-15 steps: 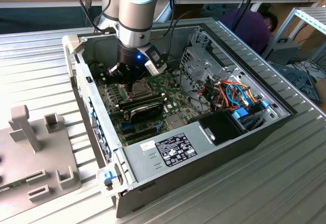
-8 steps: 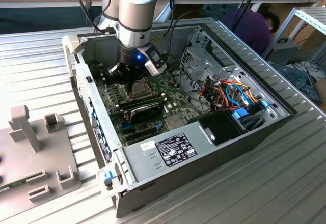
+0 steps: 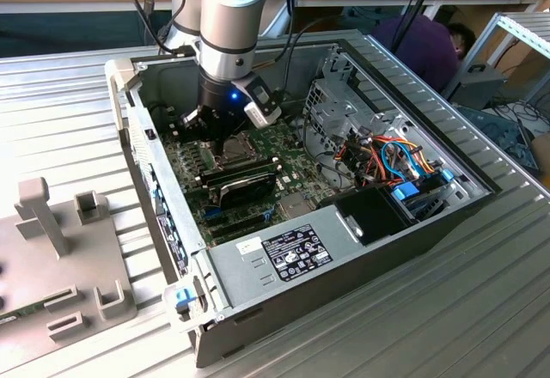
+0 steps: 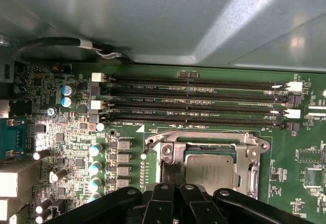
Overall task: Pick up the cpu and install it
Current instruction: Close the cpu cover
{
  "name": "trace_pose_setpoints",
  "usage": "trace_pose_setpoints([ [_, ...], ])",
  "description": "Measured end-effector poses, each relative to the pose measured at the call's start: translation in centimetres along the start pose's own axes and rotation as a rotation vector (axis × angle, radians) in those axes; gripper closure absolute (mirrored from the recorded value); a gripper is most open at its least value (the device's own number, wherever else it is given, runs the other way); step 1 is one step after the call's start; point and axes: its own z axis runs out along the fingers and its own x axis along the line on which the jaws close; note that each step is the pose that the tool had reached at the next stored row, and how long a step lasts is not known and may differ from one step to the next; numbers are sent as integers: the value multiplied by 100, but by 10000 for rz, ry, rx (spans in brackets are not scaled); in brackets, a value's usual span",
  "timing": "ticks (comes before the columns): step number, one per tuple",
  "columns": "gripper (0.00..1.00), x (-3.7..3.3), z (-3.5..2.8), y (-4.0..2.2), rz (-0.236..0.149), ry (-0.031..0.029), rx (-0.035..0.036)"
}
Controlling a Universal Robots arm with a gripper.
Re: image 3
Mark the blue expansion slot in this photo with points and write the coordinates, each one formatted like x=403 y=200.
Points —
x=212 y=212

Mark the square CPU socket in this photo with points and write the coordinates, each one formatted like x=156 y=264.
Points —
x=223 y=165

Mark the large brown cardboard box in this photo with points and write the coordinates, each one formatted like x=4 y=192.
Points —
x=507 y=51

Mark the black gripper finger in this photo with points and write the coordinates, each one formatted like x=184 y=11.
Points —
x=227 y=129
x=195 y=122

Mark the blue plastic case latch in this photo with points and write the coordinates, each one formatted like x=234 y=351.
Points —
x=181 y=298

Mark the aluminium profile frame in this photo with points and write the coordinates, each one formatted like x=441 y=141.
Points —
x=522 y=30

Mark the dark grey equipment box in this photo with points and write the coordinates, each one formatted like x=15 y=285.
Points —
x=481 y=88

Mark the black graphics card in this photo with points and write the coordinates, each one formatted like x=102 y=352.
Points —
x=245 y=191

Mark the green motherboard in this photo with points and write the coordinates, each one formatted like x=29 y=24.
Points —
x=301 y=172

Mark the silver square CPU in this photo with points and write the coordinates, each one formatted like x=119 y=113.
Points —
x=238 y=146

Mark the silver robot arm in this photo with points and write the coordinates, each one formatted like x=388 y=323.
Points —
x=227 y=30

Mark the person in purple shirt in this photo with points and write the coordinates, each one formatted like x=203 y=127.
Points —
x=421 y=51

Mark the silver metal disk bay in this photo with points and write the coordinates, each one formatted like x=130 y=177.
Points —
x=333 y=111

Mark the black expansion slot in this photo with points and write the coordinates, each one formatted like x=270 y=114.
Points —
x=236 y=220
x=238 y=230

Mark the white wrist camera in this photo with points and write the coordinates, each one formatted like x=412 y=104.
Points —
x=262 y=116

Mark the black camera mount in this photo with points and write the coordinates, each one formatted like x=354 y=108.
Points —
x=245 y=83

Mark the silver power supply unit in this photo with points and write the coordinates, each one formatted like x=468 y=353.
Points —
x=249 y=275

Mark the grey parts rack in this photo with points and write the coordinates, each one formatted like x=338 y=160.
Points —
x=43 y=266

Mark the black RAM slot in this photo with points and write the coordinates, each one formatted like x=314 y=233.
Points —
x=223 y=180
x=240 y=164
x=238 y=173
x=236 y=169

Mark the open black PC case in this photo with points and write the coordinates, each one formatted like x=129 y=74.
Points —
x=344 y=292

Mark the green RAM stick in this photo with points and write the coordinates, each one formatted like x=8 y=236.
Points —
x=21 y=312

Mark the hard disk in blue carrier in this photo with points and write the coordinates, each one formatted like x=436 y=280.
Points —
x=406 y=192

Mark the grey chipset heatsink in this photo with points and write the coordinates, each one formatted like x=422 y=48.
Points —
x=294 y=206

